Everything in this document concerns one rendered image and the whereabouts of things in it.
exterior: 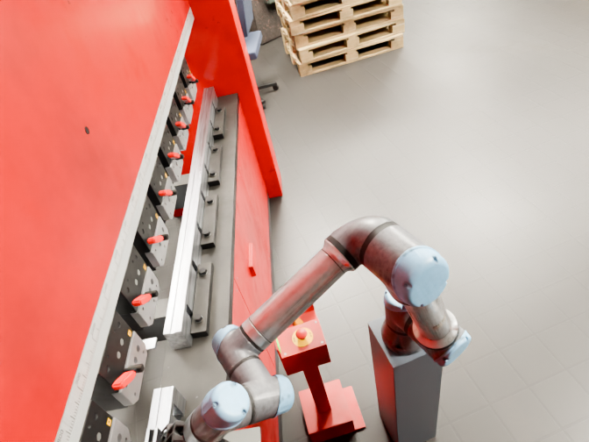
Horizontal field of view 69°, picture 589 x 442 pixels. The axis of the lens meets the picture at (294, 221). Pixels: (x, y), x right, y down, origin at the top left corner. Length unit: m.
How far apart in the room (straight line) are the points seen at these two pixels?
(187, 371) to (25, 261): 0.75
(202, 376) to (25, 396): 0.71
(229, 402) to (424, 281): 0.42
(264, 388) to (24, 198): 0.55
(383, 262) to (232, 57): 2.01
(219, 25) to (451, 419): 2.30
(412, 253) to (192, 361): 0.85
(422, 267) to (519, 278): 1.84
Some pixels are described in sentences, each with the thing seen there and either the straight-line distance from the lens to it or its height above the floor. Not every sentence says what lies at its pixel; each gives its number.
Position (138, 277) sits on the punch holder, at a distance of 1.16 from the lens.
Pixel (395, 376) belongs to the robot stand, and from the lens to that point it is 1.49.
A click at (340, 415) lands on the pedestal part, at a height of 0.12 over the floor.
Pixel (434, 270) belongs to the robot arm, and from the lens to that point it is 0.87.
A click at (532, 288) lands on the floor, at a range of 2.64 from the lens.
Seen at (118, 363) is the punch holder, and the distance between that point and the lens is 1.04.
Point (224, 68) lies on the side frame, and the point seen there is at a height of 1.04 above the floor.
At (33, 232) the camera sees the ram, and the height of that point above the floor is 1.62.
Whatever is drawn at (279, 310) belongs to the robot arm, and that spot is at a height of 1.30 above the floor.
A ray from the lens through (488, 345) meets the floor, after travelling 2.40.
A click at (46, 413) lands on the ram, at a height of 1.44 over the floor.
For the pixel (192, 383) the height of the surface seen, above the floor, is 0.88.
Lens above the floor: 2.05
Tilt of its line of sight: 43 degrees down
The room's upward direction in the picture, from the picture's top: 15 degrees counter-clockwise
